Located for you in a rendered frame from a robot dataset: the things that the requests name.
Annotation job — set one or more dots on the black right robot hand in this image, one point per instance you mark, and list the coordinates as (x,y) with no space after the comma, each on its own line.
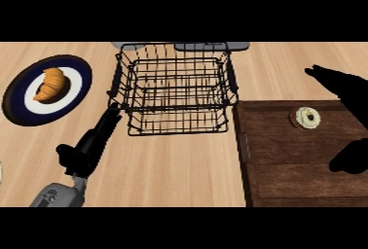
(348,94)

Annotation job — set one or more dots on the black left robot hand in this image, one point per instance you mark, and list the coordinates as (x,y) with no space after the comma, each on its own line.
(90,142)

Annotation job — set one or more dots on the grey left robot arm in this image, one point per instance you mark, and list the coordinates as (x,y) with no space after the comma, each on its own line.
(57,195)

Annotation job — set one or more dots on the cupcake with pale frosting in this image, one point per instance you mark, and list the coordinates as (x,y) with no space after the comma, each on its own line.
(306,117)

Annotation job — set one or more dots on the dark brown wooden tray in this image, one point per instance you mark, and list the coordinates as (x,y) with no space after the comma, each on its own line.
(301,155)

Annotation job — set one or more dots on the dark blue and white plate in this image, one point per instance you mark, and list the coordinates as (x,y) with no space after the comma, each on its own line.
(46,89)

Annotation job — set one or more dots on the golden croissant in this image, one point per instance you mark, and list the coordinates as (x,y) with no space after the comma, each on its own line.
(50,84)

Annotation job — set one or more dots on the pale grey object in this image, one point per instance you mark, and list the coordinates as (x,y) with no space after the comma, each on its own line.
(128,45)

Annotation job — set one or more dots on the grey appliance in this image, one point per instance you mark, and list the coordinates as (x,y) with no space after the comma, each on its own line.
(210,46)

